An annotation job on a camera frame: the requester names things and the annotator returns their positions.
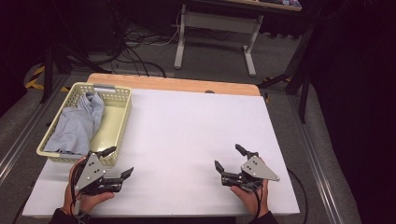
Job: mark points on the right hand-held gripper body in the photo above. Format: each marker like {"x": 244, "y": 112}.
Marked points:
{"x": 258, "y": 169}

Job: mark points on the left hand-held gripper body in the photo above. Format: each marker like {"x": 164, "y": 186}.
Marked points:
{"x": 90, "y": 172}

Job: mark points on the cream plastic basket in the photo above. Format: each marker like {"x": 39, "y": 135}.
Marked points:
{"x": 115, "y": 124}

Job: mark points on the light blue shirt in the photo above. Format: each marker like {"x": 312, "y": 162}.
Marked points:
{"x": 77, "y": 127}

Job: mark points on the person's left hand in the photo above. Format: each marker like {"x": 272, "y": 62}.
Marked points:
{"x": 88, "y": 202}

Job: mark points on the person's right hand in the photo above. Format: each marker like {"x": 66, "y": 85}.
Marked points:
{"x": 251, "y": 202}

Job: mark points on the dark table grommet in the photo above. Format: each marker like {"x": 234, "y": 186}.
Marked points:
{"x": 209, "y": 91}

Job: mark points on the yellow-black floor tape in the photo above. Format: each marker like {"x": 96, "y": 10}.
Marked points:
{"x": 34, "y": 82}
{"x": 275, "y": 79}

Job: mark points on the black metal stand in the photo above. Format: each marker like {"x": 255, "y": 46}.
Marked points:
{"x": 48, "y": 74}
{"x": 303, "y": 93}

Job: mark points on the black curtain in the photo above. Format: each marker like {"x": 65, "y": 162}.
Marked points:
{"x": 358, "y": 93}

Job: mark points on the white-legged wooden desk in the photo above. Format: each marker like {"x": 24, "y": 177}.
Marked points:
{"x": 218, "y": 22}

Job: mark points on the colourful patterned object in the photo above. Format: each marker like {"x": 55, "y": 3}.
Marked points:
{"x": 292, "y": 2}

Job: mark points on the aluminium floor rail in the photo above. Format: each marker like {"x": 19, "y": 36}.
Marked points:
{"x": 28, "y": 133}
{"x": 314, "y": 161}

